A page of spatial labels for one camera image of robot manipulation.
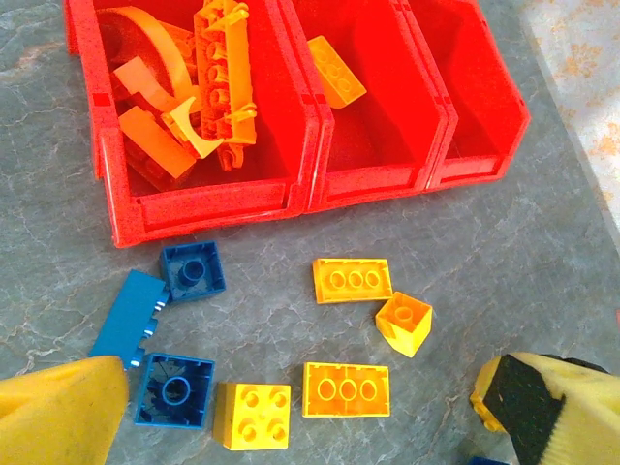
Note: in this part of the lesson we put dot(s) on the small orange lego brick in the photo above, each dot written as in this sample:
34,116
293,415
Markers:
145,176

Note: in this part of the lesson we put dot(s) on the small yellow lego brick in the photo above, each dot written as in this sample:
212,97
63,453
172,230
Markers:
407,339

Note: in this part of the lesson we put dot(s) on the yellow square lego brick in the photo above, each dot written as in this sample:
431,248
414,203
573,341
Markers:
252,416

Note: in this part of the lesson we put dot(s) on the orange toothed lego rack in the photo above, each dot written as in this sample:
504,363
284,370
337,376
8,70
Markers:
225,82

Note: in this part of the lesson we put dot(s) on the orange rectangular lego brick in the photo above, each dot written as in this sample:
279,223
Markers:
155,145

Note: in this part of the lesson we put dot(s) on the orange curved lego track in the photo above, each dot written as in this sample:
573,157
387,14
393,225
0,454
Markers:
167,43
194,140

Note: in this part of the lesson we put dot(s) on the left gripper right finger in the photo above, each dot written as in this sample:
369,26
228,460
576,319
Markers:
571,416

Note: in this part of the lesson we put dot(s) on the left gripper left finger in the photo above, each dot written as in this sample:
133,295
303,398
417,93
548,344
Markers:
58,416

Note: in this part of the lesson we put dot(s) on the red plastic bin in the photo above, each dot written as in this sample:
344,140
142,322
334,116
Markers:
484,97
387,121
286,97

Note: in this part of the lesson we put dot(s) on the blue rectangular lego brick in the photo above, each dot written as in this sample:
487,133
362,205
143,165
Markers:
128,315

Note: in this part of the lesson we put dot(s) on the blue square lego brick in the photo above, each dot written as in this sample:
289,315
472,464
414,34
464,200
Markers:
145,412
169,261

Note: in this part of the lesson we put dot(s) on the yellow rectangular lego brick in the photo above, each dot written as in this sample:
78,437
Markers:
322,290
310,387

